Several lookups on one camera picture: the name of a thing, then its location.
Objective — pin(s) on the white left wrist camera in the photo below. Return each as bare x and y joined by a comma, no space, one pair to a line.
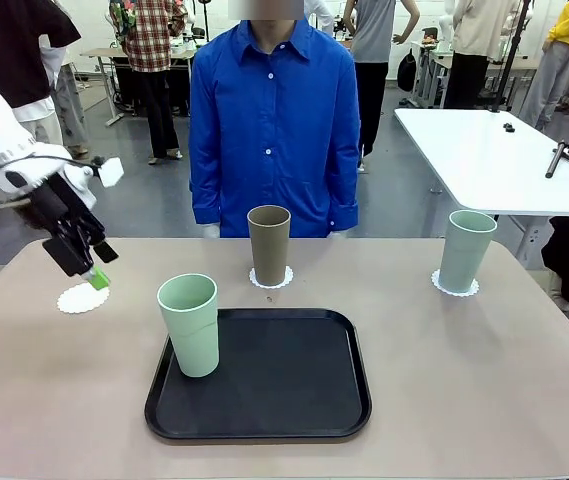
112,172

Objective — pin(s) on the person in grey trousers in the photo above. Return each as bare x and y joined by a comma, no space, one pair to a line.
71,100

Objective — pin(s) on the pale blue-green cup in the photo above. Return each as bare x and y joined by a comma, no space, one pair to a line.
464,255

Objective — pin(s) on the wooden background desk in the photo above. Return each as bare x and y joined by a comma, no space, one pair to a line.
99,51

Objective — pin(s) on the black tripod pole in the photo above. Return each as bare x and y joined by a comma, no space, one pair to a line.
511,60

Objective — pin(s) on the brown cup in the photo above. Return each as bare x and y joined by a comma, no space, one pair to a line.
269,250

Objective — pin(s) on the person black shirt white trousers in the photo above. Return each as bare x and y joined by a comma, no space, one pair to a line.
14,50

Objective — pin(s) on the person's right forearm blue sleeve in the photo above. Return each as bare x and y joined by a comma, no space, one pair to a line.
206,200

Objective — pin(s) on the small black object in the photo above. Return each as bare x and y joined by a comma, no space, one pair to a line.
509,127

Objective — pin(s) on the person in blue shirt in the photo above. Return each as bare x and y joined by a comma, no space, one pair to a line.
274,110

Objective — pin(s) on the white scalloped paper coaster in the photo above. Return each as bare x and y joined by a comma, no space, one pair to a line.
252,277
474,287
79,300

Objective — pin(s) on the person in plaid shirt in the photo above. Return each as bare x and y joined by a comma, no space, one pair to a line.
151,40

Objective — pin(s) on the black plastic tray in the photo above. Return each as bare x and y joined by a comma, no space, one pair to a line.
264,400

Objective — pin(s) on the person in grey shirt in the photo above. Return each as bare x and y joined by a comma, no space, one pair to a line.
371,35

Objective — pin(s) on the white background table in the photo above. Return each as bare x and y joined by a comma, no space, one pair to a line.
464,145

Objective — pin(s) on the black hanging bag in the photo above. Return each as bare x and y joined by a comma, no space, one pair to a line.
406,70

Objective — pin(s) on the light green cup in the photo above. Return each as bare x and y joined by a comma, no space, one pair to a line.
194,340

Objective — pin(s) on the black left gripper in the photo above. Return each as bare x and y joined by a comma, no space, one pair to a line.
66,235

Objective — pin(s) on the person beige shirt black trousers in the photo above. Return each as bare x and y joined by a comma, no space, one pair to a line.
484,25

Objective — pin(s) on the person's left forearm blue sleeve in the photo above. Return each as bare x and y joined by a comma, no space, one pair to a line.
344,200

